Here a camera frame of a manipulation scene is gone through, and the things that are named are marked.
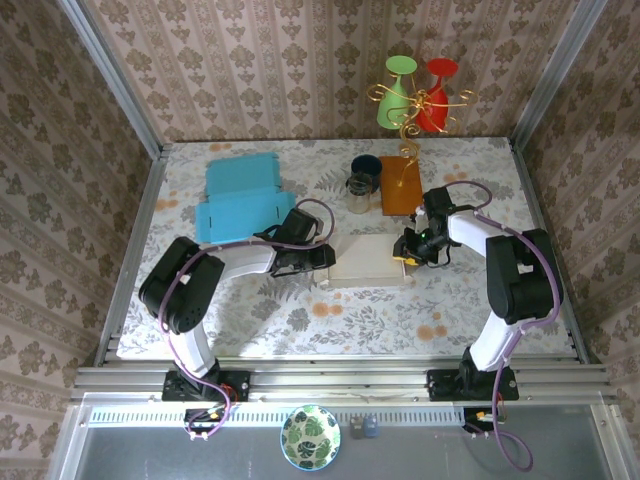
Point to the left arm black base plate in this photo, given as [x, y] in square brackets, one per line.
[240, 385]

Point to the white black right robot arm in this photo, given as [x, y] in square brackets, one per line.
[470, 230]

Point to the red plastic wine glass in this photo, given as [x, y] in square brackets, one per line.
[442, 67]

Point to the small dark grey object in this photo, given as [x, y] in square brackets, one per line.
[356, 427]

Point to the aluminium table side rail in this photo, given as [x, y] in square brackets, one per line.
[146, 200]
[537, 200]

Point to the grey metal shelf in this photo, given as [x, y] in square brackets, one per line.
[150, 455]

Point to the long aluminium frame rail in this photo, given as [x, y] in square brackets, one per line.
[340, 380]

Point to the small blue grey object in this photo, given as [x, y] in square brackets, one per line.
[371, 427]

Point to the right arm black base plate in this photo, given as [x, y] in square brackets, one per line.
[440, 385]

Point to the clear glass jar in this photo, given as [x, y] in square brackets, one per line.
[359, 197]

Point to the aluminium frame post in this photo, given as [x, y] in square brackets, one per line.
[555, 75]
[114, 75]

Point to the leaf pattern bowl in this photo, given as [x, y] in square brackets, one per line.
[310, 437]

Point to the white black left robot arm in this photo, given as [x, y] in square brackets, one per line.
[245, 260]

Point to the black power connector block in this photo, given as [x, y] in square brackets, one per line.
[475, 419]
[202, 420]

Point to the dark blue mug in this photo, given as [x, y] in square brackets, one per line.
[366, 165]

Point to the green plastic wine glass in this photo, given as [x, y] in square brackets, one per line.
[395, 105]

